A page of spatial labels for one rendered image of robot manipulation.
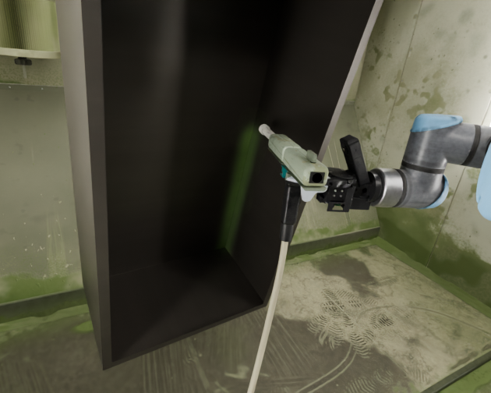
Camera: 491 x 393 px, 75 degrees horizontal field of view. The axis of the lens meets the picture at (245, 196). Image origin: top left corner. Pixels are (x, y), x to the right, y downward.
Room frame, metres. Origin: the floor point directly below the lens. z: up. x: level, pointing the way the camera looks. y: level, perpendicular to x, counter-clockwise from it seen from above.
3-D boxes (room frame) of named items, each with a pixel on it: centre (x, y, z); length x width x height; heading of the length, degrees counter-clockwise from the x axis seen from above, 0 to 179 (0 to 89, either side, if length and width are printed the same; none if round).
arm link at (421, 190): (0.72, -0.39, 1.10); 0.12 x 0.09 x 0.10; 101
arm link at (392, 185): (0.71, -0.31, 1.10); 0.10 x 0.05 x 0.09; 11
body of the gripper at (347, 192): (0.69, -0.23, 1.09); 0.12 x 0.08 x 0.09; 101
